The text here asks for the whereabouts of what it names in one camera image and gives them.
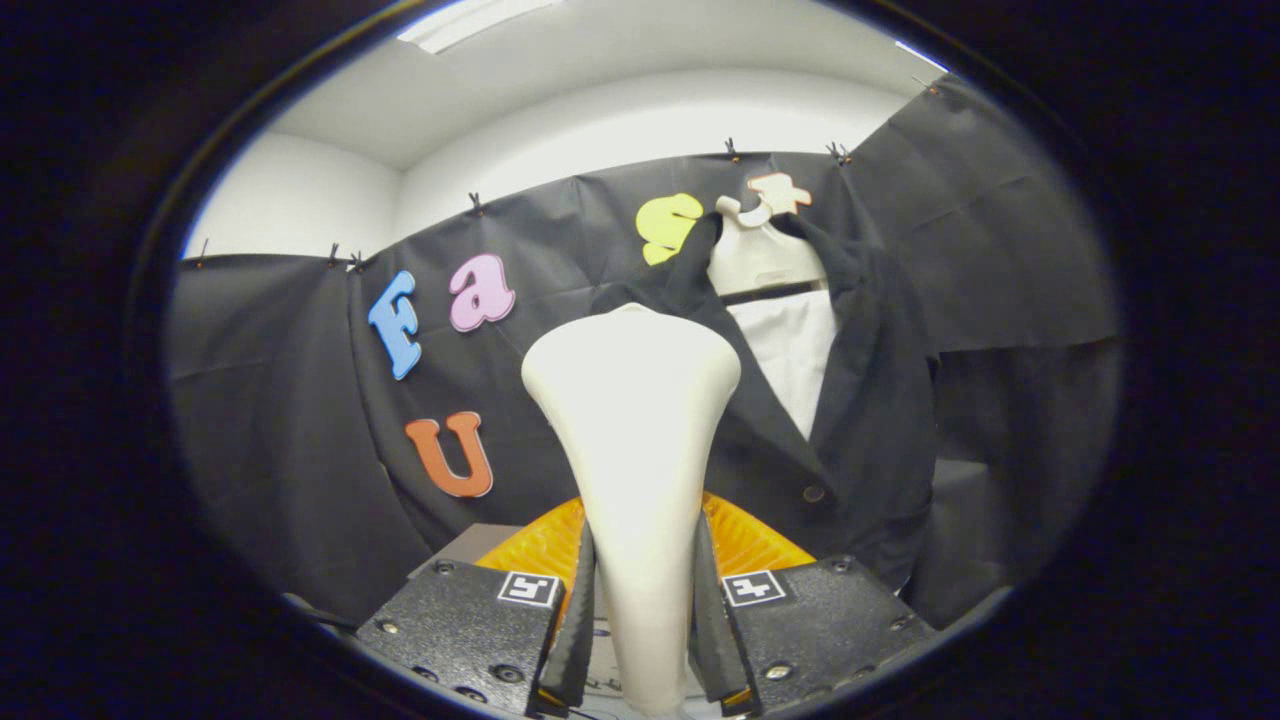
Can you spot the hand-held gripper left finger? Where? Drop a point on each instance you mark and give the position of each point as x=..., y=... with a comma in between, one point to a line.
x=578, y=640

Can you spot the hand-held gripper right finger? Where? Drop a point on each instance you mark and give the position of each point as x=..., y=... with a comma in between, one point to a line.
x=710, y=640

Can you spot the white garment steamer head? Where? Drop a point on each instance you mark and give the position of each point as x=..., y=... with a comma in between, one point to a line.
x=630, y=450

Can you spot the black blazer jacket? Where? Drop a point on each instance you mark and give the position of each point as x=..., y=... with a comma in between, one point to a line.
x=870, y=400

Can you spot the white shirt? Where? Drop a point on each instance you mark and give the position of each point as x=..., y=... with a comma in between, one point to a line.
x=790, y=350

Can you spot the cream clothes hanger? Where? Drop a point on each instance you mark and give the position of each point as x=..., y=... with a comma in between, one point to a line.
x=760, y=260

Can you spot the grey cabinet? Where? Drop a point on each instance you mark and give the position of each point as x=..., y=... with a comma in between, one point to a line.
x=470, y=550

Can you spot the black backdrop cloth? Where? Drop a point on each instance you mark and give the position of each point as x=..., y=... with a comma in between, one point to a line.
x=280, y=420

